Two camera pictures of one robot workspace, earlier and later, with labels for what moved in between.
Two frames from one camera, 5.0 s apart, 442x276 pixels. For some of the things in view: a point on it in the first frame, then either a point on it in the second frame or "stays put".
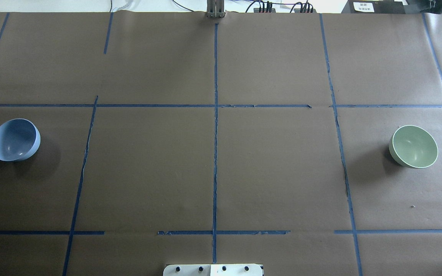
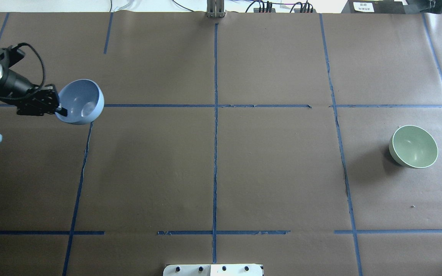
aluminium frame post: [215, 9] stays put
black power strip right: [297, 10] stays put
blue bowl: [15, 139] → [83, 99]
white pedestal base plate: [213, 270] stays put
